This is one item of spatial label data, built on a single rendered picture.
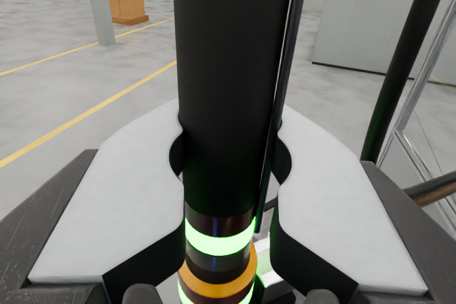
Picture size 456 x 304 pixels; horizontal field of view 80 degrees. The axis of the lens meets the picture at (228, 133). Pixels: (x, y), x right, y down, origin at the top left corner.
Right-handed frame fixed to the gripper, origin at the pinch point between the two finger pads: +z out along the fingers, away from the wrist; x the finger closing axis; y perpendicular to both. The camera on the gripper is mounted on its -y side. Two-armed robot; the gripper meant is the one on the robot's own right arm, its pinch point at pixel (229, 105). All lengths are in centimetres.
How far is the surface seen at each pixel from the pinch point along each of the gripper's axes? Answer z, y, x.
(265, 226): 38, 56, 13
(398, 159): 97, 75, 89
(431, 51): 110, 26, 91
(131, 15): 758, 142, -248
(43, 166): 182, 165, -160
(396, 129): 109, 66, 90
